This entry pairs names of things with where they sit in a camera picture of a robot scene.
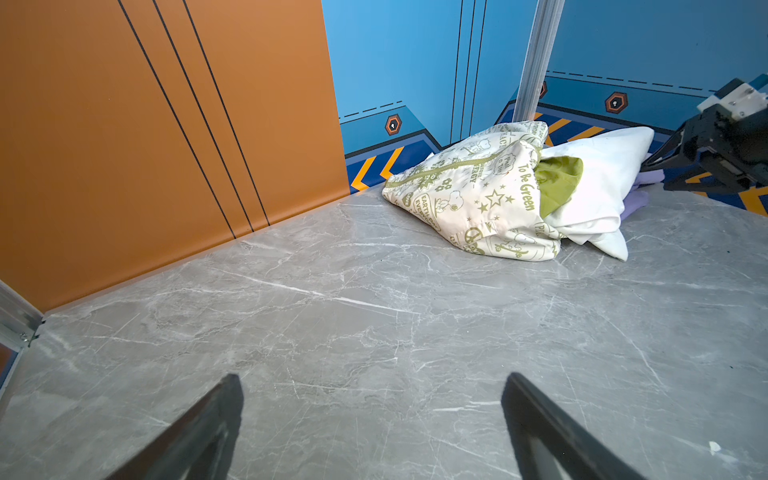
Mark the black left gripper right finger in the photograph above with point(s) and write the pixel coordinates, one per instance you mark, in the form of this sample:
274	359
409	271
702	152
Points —
548	443

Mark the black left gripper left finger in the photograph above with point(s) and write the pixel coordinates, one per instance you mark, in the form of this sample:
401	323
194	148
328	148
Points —
198	445

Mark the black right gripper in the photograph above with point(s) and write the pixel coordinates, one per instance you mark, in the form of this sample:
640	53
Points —
729	156

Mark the purple cloth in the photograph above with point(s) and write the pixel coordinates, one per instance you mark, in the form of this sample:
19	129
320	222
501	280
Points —
638	198

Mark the white plain cloth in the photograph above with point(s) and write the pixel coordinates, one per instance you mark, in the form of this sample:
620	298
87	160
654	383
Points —
611	162

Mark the green printed white cloth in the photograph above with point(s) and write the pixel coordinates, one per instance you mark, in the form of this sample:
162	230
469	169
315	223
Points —
491	193

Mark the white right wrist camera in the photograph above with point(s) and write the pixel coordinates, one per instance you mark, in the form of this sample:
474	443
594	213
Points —
740	99

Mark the aluminium right corner post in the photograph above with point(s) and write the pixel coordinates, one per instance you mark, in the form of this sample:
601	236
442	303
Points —
541	42

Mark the aluminium corner post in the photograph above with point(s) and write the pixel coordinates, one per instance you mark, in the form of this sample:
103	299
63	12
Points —
541	42
20	320

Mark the aluminium left corner post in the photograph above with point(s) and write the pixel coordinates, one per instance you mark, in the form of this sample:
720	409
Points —
20	320

